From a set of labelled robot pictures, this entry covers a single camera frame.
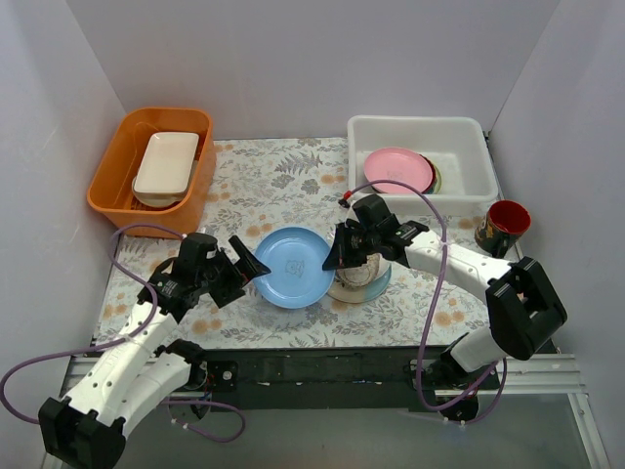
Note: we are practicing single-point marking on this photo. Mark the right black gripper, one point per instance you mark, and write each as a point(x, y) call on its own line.
point(349, 242)

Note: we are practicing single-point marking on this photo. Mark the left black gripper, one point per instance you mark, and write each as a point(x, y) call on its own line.
point(228, 276)

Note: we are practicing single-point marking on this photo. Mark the light blue plate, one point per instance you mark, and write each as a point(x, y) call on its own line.
point(295, 256)

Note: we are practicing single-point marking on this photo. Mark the white fluted plate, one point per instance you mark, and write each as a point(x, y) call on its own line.
point(383, 267)

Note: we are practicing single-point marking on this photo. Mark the pink plate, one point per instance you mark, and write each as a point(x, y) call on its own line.
point(400, 165)

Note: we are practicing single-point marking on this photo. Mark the red brown round plate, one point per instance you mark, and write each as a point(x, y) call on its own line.
point(433, 187)

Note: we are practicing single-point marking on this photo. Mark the cream and green plate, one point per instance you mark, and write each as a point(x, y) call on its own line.
point(441, 181)

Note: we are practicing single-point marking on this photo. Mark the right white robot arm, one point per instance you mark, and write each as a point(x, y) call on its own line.
point(524, 310)

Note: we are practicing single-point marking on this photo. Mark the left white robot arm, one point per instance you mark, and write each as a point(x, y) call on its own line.
point(89, 426)

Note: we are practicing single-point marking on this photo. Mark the clear white plastic bin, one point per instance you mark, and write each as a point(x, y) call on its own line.
point(456, 145)

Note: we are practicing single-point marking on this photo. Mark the cream and blue plate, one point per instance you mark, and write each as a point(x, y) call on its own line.
point(363, 294)

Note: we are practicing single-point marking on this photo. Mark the white rectangular dish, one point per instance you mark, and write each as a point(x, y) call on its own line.
point(167, 162)

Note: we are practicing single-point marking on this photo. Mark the red and black mug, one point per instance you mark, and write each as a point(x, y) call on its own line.
point(501, 227)

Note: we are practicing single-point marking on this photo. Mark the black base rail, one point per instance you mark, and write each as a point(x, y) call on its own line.
point(307, 378)

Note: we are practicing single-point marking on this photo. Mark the aluminium frame rail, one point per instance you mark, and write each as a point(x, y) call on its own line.
point(543, 374)

